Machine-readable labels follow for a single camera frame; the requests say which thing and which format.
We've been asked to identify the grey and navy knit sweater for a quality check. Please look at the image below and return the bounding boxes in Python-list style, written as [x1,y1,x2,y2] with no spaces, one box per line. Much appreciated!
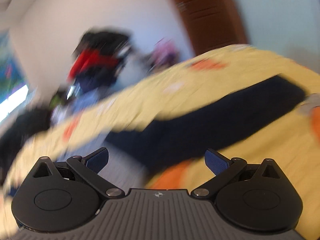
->
[106,75,306,174]

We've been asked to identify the pink plastic bag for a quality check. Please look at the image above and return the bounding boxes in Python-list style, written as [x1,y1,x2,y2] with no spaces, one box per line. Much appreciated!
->
[151,38,178,68]

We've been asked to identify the blue floral curtain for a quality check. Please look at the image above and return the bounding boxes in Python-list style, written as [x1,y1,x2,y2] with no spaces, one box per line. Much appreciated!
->
[0,31,26,103]

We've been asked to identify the black coat on bed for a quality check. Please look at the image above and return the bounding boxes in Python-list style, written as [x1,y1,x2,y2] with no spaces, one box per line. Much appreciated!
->
[1,107,53,185]

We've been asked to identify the brown wooden door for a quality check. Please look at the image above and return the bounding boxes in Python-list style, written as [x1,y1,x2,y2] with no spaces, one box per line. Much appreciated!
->
[174,0,248,55]

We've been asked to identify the yellow carrot print bedsheet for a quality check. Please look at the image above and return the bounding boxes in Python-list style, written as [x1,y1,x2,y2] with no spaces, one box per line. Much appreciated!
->
[1,45,319,239]

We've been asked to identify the light blue folded blanket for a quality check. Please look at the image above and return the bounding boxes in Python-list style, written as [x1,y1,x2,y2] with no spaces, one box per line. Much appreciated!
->
[53,89,118,123]

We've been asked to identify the pile of clothes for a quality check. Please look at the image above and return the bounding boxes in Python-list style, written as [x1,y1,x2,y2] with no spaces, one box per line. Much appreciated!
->
[67,28,131,93]

